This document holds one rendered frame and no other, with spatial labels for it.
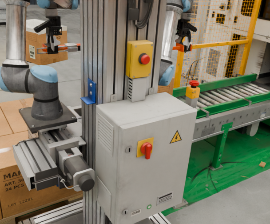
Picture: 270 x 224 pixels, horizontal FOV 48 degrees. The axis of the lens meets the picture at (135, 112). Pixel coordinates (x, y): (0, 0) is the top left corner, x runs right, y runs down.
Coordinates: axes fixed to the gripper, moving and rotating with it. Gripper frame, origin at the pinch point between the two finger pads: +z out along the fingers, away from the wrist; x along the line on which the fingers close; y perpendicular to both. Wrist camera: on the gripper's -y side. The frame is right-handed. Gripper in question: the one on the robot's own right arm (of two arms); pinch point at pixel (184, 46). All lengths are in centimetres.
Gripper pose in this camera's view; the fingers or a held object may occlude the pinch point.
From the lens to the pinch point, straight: 228.1
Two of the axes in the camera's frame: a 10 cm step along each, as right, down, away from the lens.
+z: -0.6, 9.0, 4.3
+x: 5.5, 3.9, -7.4
